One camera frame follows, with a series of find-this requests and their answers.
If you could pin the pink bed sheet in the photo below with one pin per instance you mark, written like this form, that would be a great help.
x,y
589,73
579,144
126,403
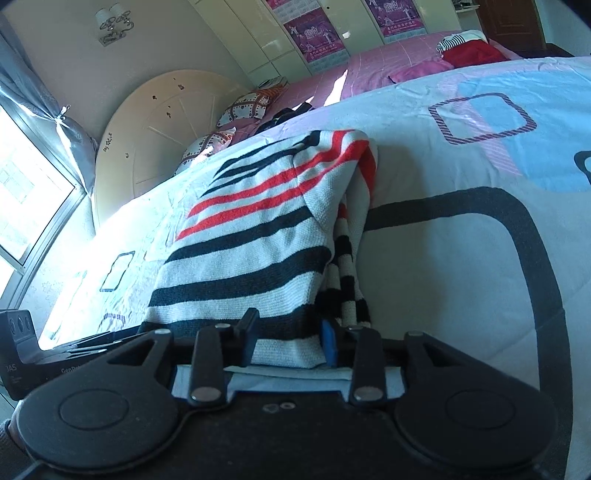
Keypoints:
x,y
369,69

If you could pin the person's left forearm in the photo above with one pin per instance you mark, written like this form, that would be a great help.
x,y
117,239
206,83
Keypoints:
x,y
7,431

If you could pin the wall lamp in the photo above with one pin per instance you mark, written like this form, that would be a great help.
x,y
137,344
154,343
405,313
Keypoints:
x,y
113,23

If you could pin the window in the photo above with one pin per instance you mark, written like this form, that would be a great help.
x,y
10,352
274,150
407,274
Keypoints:
x,y
23,184

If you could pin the brown door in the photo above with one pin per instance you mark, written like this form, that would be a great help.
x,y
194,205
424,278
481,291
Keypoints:
x,y
508,23

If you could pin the round white headboard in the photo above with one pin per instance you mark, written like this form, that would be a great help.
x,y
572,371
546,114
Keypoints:
x,y
152,129

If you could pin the metal curtain tieback hook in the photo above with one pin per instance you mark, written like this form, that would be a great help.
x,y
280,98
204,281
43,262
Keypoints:
x,y
61,113

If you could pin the pink wall poster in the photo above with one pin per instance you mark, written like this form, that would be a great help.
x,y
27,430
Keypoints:
x,y
276,3
395,16
314,34

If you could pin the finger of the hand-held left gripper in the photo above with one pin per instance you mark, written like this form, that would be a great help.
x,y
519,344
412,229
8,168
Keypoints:
x,y
92,345

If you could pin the striped knit sweater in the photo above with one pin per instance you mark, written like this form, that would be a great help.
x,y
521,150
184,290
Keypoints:
x,y
258,230

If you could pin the grey curtain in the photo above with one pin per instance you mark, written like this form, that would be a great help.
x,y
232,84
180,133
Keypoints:
x,y
46,134

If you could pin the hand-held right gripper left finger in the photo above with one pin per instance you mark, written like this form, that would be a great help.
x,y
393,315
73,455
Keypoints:
x,y
249,333

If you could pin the dark clothes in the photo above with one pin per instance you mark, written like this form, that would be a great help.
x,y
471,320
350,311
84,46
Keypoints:
x,y
286,115

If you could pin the black and white striped garment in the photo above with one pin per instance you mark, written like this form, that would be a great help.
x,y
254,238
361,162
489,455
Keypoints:
x,y
455,40

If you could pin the cream wardrobe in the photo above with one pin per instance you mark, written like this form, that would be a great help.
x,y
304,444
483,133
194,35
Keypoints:
x,y
258,41

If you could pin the red garment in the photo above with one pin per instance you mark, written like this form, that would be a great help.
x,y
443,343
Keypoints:
x,y
471,55

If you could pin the pink garment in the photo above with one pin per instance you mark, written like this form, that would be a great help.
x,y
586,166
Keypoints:
x,y
420,74

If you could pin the printed blanket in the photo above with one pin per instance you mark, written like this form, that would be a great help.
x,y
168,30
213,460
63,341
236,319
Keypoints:
x,y
461,277

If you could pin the patterned pillow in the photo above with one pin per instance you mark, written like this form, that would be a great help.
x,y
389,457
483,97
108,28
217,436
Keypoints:
x,y
247,108
207,145

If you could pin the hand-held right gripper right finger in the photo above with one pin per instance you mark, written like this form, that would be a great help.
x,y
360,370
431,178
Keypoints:
x,y
328,341

